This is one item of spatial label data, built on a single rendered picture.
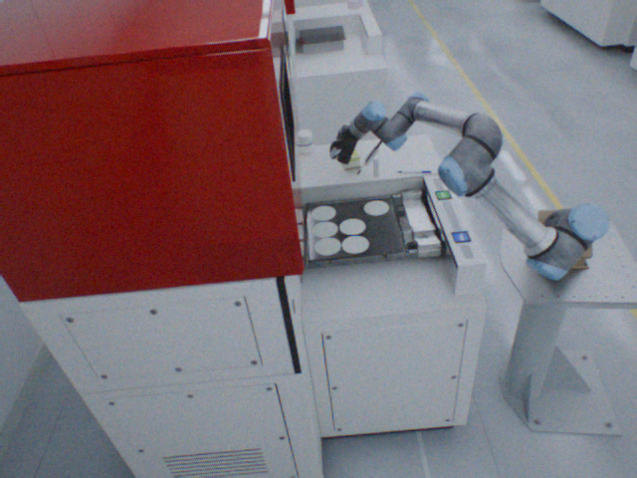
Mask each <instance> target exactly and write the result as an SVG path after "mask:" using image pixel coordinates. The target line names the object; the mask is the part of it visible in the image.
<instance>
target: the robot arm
mask: <svg viewBox="0 0 637 478"><path fill-rule="evenodd" d="M417 121H418V122H421V123H424V124H427V125H431V126H434V127H437V128H439V129H441V130H444V131H448V132H449V133H451V134H454V135H457V136H459V137H462V138H461V139H460V141H459V142H458V143H457V144H456V145H455V146H454V147H453V150H452V151H451V152H450V153H449V154H448V155H447V156H445V157H444V158H443V160H442V161H441V163H440V164H439V166H438V169H437V172H438V175H439V177H440V179H441V182H442V183H443V184H444V185H445V187H446V188H448V189H449V190H451V191H452V192H453V193H454V194H456V195H458V196H464V195H465V196H466V197H474V199H475V200H476V201H477V202H478V203H479V204H481V205H482V206H484V207H485V208H486V209H487V210H488V211H489V212H490V213H491V214H492V216H493V217H494V218H495V219H497V220H498V221H499V222H500V223H501V224H502V225H503V226H504V227H505V228H506V229H507V230H508V231H509V233H510V234H511V235H513V236H514V237H515V238H516V239H518V240H519V241H520V242H521V243H522V244H523V245H524V250H523V251H524V254H525V255H526V256H527V257H528V258H526V264H527V266H529V267H531V268H532V269H533V270H535V271H537V272H538V273H540V274H542V275H544V276H546V277H548V278H551V279H553V280H559V279H561V278H562V277H563V276H564V275H565V274H566V273H568V271H569V270H570V269H571V267H572V266H574V264H575V263H576V262H577V261H578V260H579V258H580V257H581V256H582V255H583V254H584V252H585V251H586V250H587V248H589V247H590V246H591V245H592V243H593V242H594V241H595V240H598V239H600V238H601V237H604V236H605V235H606V232H607V231H608V229H609V224H610V223H609V218H608V214H607V213H606V211H605V210H604V209H602V208H600V207H599V206H597V205H595V204H580V205H577V206H575V207H574V208H562V209H559V210H555V211H553V212H552V213H550V214H549V215H548V217H547V219H546V220H545V222H544V225H543V224H541V223H540V222H539V221H538V220H537V219H536V218H535V217H534V215H533V214H532V213H531V212H530V211H529V210H528V209H527V208H525V207H524V206H523V205H522V204H521V203H520V202H519V201H518V199H517V198H516V197H515V196H514V195H513V194H512V193H511V192H508V191H507V190H506V189H505V188H504V187H503V186H502V185H501V184H500V182H499V181H498V180H497V179H496V171H495V170H493V169H492V167H491V163H492V162H493V161H494V159H496V158H497V157H498V156H499V154H500V153H501V150H502V146H503V135H502V131H501V129H500V127H499V125H498V124H497V123H496V122H495V121H494V120H492V119H491V118H489V116H487V115H485V114H482V113H471V114H469V113H466V112H461V111H458V110H454V109H451V108H447V107H443V106H439V105H436V104H432V103H431V102H430V100H428V98H427V97H426V96H425V95H424V94H422V93H421V92H415V93H414V94H413V95H411V96H410V97H408V98H407V101H406V102H405V104H404V105H403V106H402V107H401V108H400V109H399V110H398V112H397V113H395V114H394V116H393V117H392V118H391V119H390V120H389V119H388V118H387V117H386V108H385V107H384V104H383V103H381V102H378V101H372V102H370V103H368V104H367V105H366V106H365V107H364V108H362V109H361V111H360V112H359V113H358V114H357V116H356V117H355V119H354V120H351V121H350V125H345V124H344V125H343V126H342V127H341V129H339V130H338V133H337V137H336V139H337V140H335V141H333V142H332V144H331V146H330V153H329V154H328V155H330V158H331V159H337V161H339V162H341V164H344V165H349V162H350V160H351V157H352V155H353V153H354V150H355V147H356V144H357V142H358V140H359V139H362V138H363V137H365V136H367V135H368V134H369V133H370V132H372V133H373V134H374V135H375V136H376V137H377V138H378V139H379V140H381V141H382V142H384V143H385V145H387V146H388V148H389V149H391V150H392V151H396V150H399V149H400V148H401V146H402V145H403V144H404V143H405V141H406V140H407V136H406V134H405V133H406V132H407V130H409V128H410V127H411V126H412V125H413V124H415V123H416V122H417ZM339 150H340V152H339V153H338V151H339ZM336 153H337V155H335V154H336Z"/></svg>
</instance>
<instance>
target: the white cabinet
mask: <svg viewBox="0 0 637 478"><path fill-rule="evenodd" d="M486 310H487V307H484V308H473V309H461V310H450V311H439V312H427V313H417V314H405V315H394V316H383V318H372V319H360V320H350V321H338V322H327V323H316V324H305V325H303V330H304V337H305V343H306V349H307V356H308V362H309V369H310V375H311V381H312V387H313V388H314V394H315V400H316V407H317V412H318V424H319V430H320V437H322V439H334V438H344V437H356V436H369V435H381V434H392V433H404V431H410V432H416V430H427V429H439V428H452V427H454V425H463V424H466V423H467V417H468V411H469V405H470V400H471V393H472V387H473V382H474V375H475V370H476V363H477V357H478V353H479V352H480V345H481V340H482V334H483V327H484V322H485V316H486Z"/></svg>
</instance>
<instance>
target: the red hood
mask: <svg viewBox="0 0 637 478"><path fill-rule="evenodd" d="M304 270H305V261H304V229H303V200H302V168H301V136H300V123H299V115H298V106H297V97H295V89H294V80H293V68H292V59H291V51H290V41H289V32H288V24H287V15H286V7H285V4H284V0H4V1H2V2H1V3H0V274H1V276H2V277H3V279H4V280H5V283H6V284H7V286H8V287H9V289H10V290H11V292H12V293H13V295H14V296H16V298H17V300H18V302H19V303H24V302H35V301H45V300H56V298H67V297H78V296H88V295H99V294H109V293H121V292H132V291H142V290H153V289H165V288H175V287H186V286H197V285H207V284H219V282H230V281H240V280H251V279H263V278H273V277H284V276H295V275H302V274H303V271H304Z"/></svg>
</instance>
